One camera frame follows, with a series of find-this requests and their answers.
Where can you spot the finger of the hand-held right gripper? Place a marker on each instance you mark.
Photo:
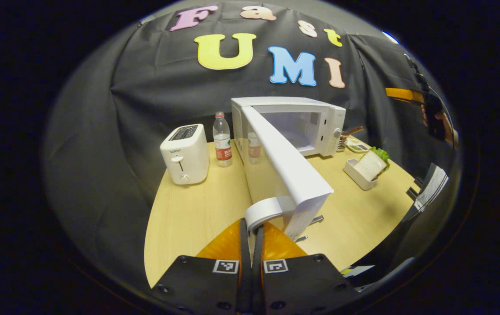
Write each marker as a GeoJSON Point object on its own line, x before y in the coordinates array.
{"type": "Point", "coordinates": [403, 94]}

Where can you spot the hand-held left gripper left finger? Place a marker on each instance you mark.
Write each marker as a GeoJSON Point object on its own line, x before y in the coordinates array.
{"type": "Point", "coordinates": [215, 288]}

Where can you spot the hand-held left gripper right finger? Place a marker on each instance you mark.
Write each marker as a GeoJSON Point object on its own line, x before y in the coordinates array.
{"type": "Point", "coordinates": [302, 288]}

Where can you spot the lettuce sandwich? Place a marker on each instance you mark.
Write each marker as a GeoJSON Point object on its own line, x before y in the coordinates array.
{"type": "Point", "coordinates": [370, 165]}

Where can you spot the white microwave oven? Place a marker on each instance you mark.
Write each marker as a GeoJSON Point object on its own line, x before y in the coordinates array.
{"type": "Point", "coordinates": [293, 175]}

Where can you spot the black stand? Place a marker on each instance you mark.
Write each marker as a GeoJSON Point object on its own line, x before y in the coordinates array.
{"type": "Point", "coordinates": [416, 72]}

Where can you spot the small ceiling light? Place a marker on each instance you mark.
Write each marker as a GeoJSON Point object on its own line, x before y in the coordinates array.
{"type": "Point", "coordinates": [390, 37]}

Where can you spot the brown wooden spoon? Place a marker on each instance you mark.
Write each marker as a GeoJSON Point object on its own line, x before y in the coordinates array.
{"type": "Point", "coordinates": [354, 130]}

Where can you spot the white divided grain dish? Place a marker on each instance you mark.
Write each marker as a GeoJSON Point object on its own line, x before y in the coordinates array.
{"type": "Point", "coordinates": [358, 146]}

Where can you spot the black and white panel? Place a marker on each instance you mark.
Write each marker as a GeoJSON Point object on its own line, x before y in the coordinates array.
{"type": "Point", "coordinates": [431, 188]}

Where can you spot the white rectangular tray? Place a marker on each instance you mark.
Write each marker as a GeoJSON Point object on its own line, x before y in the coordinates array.
{"type": "Point", "coordinates": [357, 175]}

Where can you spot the white toaster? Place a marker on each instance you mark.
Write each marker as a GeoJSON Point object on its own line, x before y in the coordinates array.
{"type": "Point", "coordinates": [184, 153]}

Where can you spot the red label water bottle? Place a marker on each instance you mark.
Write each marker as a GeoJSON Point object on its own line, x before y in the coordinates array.
{"type": "Point", "coordinates": [222, 144]}

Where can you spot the black backdrop cloth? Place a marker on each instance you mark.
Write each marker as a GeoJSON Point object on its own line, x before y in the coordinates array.
{"type": "Point", "coordinates": [145, 87]}

